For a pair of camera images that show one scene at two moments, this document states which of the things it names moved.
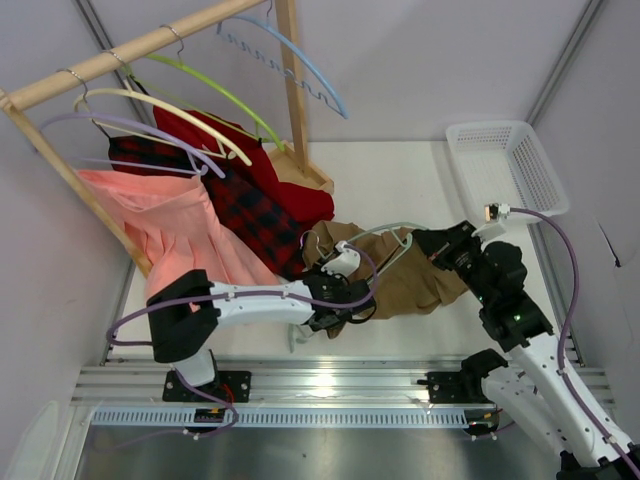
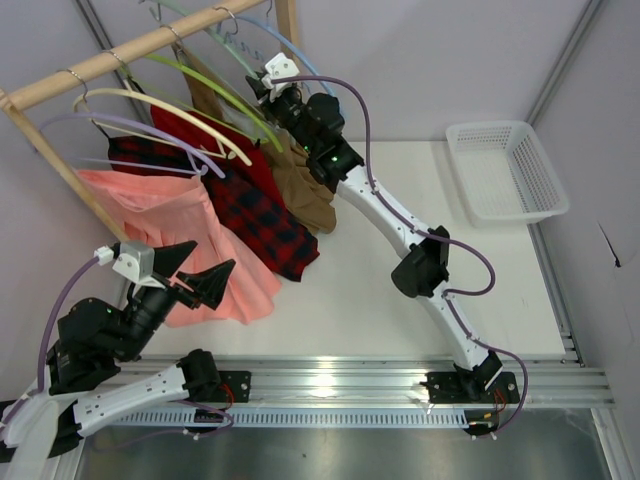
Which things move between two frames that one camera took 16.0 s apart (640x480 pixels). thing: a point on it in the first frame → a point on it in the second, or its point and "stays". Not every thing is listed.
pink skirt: (171, 228) stays
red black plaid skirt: (275, 233) stays
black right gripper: (439, 245) → (267, 98)
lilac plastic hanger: (196, 169) stays
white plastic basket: (501, 165) stays
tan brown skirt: (408, 279) → (305, 194)
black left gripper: (330, 280) → (176, 284)
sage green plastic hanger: (391, 231) → (212, 30)
